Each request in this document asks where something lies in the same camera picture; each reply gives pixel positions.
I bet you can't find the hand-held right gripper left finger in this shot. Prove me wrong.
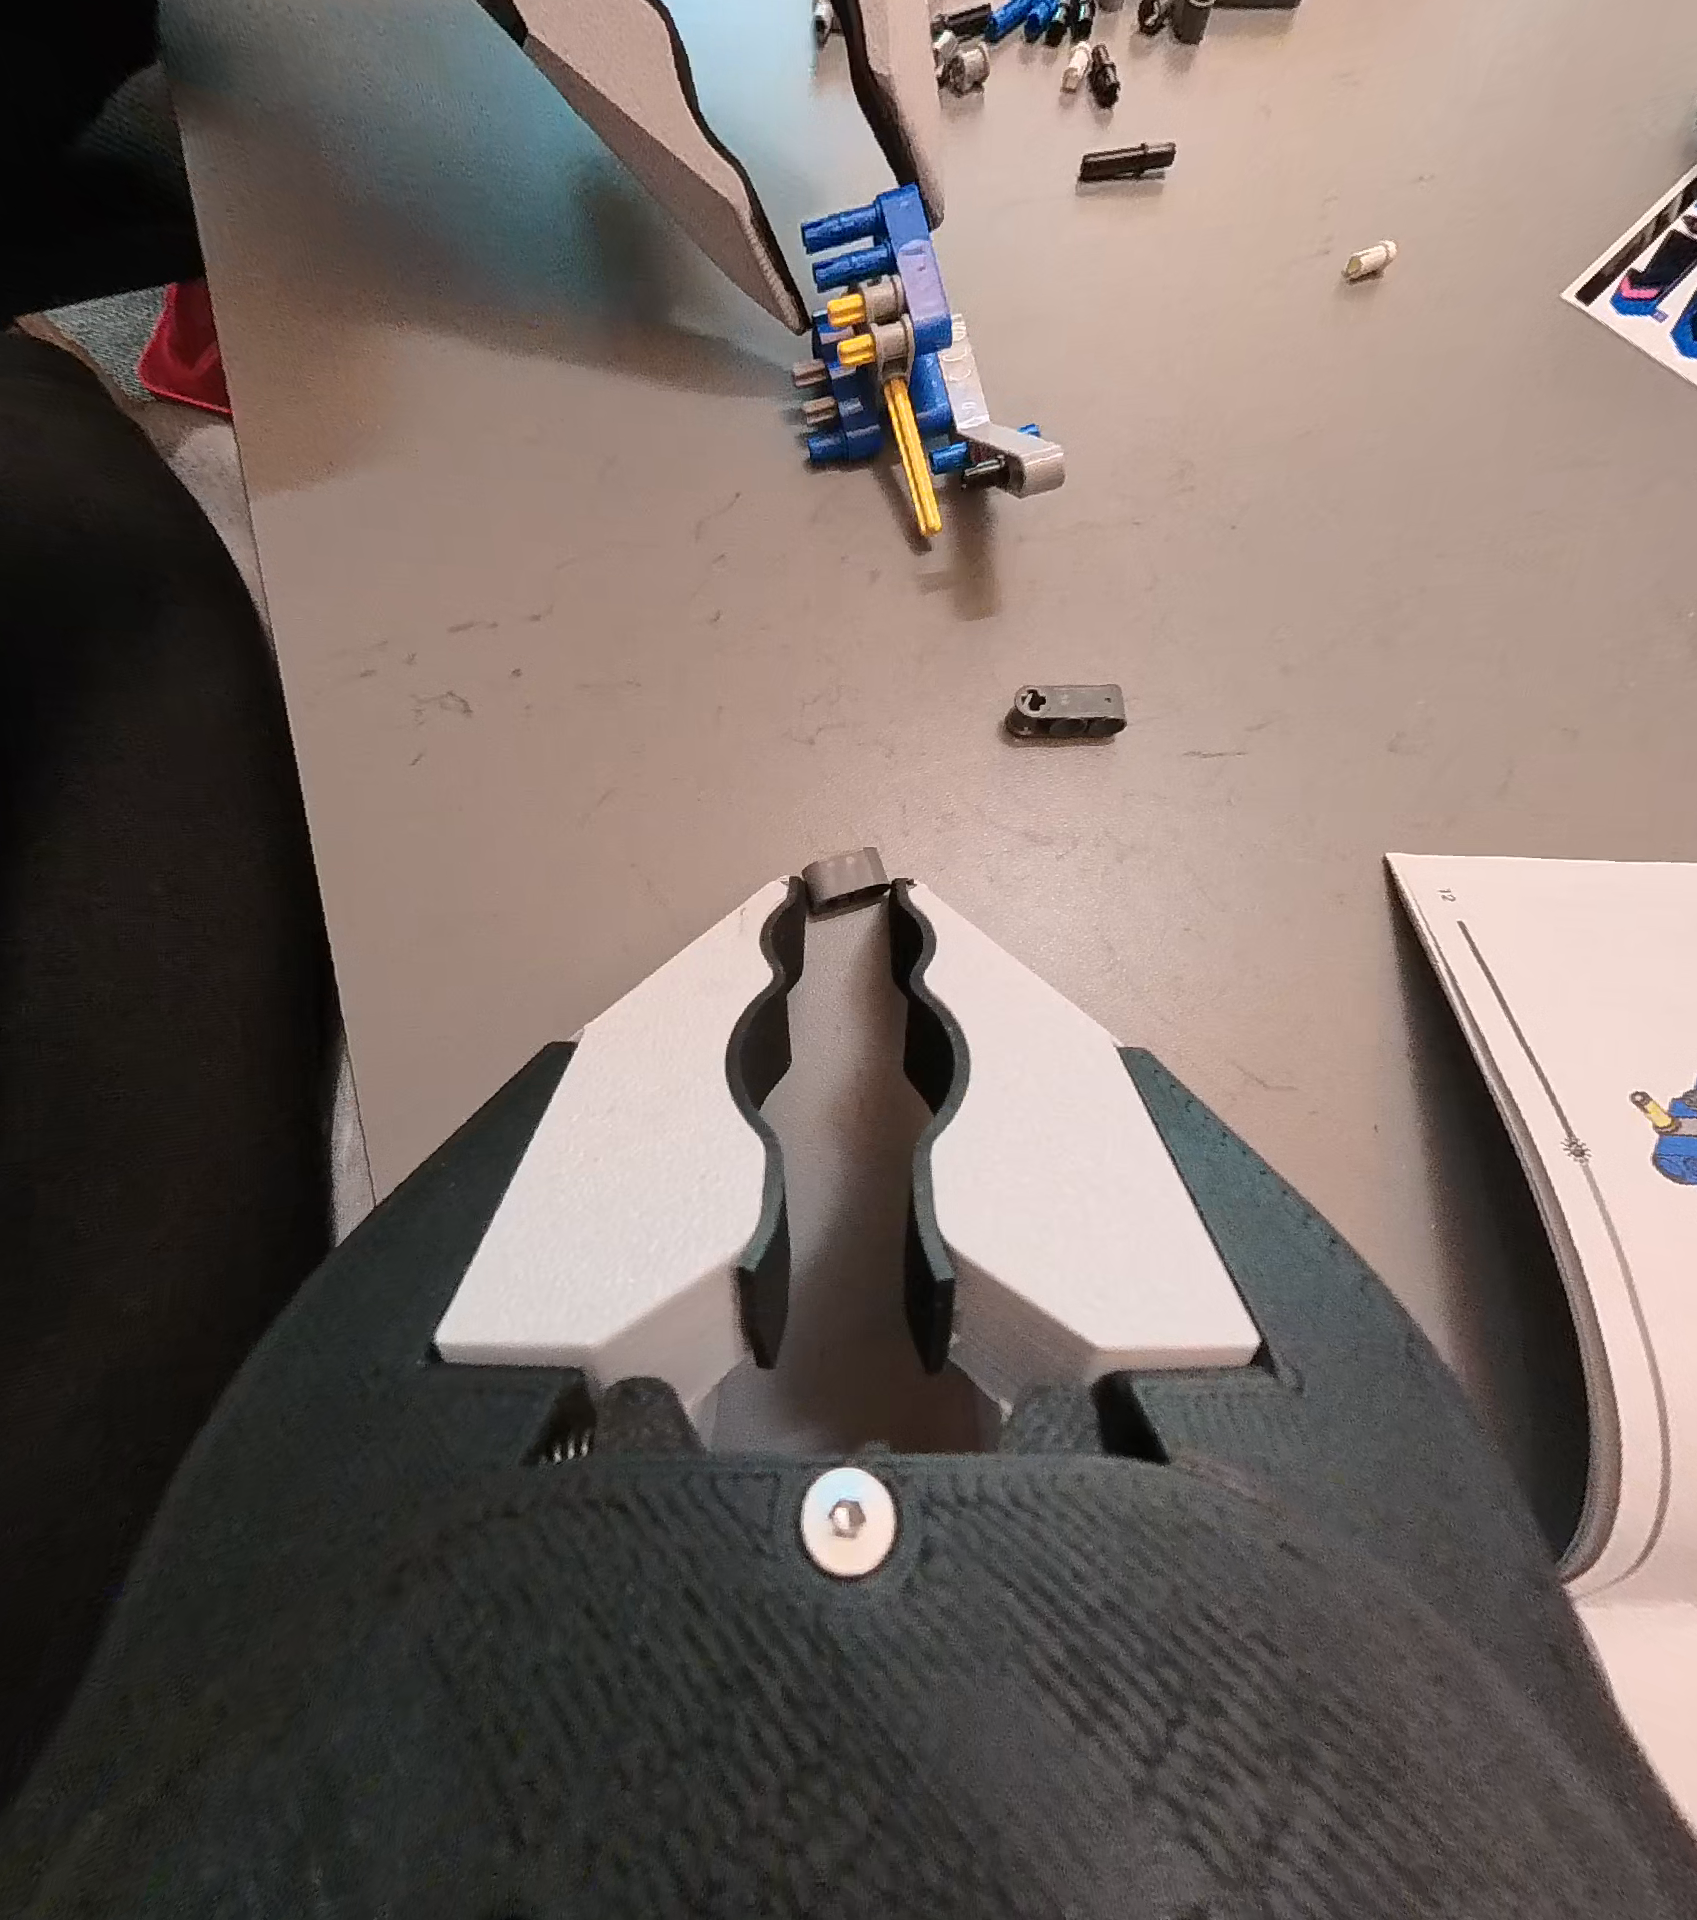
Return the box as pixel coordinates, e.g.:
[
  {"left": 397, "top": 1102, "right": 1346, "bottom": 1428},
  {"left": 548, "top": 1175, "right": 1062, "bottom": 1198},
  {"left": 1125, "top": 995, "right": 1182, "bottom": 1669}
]
[{"left": 431, "top": 877, "right": 808, "bottom": 1420}]

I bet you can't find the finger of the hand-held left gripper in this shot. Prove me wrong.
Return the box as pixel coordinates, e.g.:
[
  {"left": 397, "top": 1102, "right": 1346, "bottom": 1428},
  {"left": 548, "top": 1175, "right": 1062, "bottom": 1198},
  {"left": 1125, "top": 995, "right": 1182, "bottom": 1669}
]
[
  {"left": 510, "top": 0, "right": 813, "bottom": 333},
  {"left": 848, "top": 0, "right": 945, "bottom": 229}
]

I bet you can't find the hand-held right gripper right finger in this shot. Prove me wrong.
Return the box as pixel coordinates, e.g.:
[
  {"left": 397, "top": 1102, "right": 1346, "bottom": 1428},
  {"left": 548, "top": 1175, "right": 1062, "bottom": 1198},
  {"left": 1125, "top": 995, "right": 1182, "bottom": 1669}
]
[{"left": 890, "top": 884, "right": 1272, "bottom": 1428}]

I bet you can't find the blue lego assembly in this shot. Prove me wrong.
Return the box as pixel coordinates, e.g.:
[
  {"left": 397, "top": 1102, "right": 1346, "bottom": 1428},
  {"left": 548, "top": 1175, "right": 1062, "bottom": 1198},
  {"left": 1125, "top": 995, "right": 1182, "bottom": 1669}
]
[{"left": 795, "top": 186, "right": 1070, "bottom": 543}]

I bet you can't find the pile of loose lego pieces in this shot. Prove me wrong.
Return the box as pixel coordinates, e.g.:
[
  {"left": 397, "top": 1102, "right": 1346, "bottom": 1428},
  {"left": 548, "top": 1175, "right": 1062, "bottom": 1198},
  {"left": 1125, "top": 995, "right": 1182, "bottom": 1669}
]
[{"left": 808, "top": 0, "right": 1303, "bottom": 110}]

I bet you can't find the dark grey lego beam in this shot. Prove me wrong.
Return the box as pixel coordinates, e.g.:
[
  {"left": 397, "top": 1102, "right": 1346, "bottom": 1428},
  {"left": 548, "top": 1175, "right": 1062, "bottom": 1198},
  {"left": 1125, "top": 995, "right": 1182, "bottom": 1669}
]
[{"left": 1005, "top": 683, "right": 1130, "bottom": 744}]

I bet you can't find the lego instruction booklet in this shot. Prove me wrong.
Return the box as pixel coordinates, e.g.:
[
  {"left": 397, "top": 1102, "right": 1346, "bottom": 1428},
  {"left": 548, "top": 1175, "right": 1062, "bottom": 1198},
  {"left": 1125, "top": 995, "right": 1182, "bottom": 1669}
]
[{"left": 1385, "top": 852, "right": 1697, "bottom": 1920}]

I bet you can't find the red and grey cloth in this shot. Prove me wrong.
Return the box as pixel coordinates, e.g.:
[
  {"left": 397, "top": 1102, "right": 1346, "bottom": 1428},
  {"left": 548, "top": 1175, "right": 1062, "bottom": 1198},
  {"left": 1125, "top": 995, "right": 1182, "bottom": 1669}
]
[{"left": 14, "top": 277, "right": 239, "bottom": 418}]

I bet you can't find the person's dark clothing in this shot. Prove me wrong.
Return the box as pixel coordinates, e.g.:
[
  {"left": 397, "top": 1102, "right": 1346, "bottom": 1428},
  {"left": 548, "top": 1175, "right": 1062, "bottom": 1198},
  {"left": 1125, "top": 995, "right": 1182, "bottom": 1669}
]
[{"left": 0, "top": 0, "right": 377, "bottom": 1920}]

